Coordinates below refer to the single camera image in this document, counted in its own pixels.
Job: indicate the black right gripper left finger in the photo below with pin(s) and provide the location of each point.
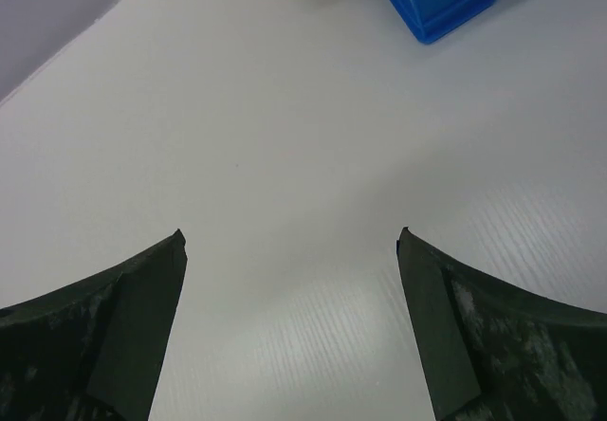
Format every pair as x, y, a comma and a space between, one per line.
94, 349

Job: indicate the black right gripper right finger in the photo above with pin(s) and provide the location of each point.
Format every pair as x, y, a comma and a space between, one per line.
490, 350

